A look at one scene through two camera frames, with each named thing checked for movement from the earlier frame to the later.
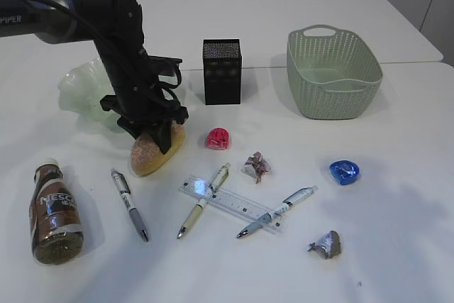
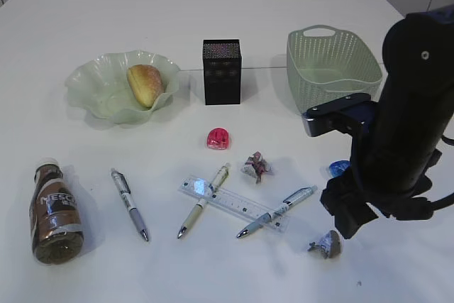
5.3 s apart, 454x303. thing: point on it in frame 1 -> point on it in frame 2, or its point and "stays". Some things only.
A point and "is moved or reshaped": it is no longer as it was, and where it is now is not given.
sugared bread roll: (147, 156) is moved or reshaped
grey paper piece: (328, 245) stays
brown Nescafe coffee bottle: (55, 214) stays
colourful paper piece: (255, 166) stays
